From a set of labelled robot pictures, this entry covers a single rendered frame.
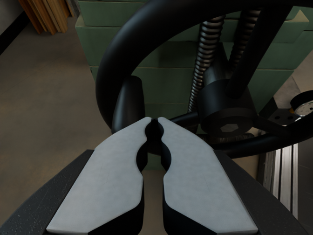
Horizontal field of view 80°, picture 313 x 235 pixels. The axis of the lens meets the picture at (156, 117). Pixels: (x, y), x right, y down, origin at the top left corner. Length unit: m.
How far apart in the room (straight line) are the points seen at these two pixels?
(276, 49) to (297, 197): 0.64
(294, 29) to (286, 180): 0.73
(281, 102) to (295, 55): 0.14
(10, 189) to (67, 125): 0.41
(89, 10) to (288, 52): 0.37
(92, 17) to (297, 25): 0.29
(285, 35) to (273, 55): 0.16
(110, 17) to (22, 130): 1.10
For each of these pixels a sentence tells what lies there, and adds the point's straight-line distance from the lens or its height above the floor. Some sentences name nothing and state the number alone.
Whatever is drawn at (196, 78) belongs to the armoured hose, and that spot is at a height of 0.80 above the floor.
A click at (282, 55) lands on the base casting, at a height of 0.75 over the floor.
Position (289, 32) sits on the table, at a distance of 0.29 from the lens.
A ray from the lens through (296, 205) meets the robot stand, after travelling 0.94.
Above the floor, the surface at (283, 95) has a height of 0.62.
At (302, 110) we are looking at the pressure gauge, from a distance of 0.53.
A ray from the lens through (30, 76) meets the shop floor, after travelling 1.64.
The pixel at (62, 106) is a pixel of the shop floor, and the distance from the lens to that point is 1.35.
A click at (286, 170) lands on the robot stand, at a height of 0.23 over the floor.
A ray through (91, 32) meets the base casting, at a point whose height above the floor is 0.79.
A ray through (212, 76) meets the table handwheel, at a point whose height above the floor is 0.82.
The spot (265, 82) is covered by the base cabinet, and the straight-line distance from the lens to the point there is 0.51.
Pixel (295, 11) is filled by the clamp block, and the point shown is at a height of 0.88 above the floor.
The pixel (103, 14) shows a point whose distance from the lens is 0.35.
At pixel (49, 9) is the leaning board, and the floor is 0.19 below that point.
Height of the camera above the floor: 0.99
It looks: 57 degrees down
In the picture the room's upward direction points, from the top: 2 degrees clockwise
